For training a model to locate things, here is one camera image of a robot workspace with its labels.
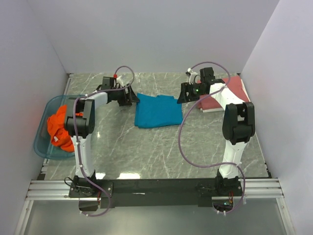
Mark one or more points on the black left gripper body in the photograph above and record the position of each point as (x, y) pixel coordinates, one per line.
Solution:
(121, 96)

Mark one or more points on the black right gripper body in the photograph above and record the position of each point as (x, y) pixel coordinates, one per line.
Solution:
(194, 90)

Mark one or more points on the blue t-shirt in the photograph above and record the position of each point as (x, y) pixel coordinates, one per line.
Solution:
(157, 111)

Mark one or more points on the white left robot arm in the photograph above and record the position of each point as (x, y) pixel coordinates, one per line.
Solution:
(79, 119)

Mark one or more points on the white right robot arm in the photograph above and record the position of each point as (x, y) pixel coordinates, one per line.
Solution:
(239, 116)

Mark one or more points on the folded red t-shirt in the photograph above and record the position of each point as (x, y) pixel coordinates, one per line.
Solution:
(212, 100)

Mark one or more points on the orange t-shirt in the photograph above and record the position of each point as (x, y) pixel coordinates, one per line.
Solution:
(59, 136)

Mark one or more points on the clear teal plastic bin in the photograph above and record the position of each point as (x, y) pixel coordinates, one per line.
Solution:
(42, 144)

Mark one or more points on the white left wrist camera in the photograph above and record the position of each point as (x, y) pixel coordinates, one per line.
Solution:
(118, 82)

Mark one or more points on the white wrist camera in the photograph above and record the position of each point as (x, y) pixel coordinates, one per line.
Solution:
(118, 82)
(192, 75)

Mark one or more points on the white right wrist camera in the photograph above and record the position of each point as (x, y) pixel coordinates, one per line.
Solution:
(192, 75)

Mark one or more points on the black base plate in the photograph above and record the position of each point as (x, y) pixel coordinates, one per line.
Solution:
(153, 192)

